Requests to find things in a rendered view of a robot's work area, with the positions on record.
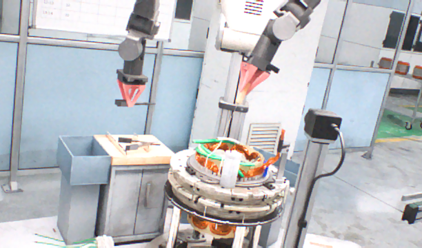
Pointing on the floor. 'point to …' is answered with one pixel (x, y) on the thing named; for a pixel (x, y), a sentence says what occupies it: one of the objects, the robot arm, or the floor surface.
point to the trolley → (415, 105)
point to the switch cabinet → (312, 34)
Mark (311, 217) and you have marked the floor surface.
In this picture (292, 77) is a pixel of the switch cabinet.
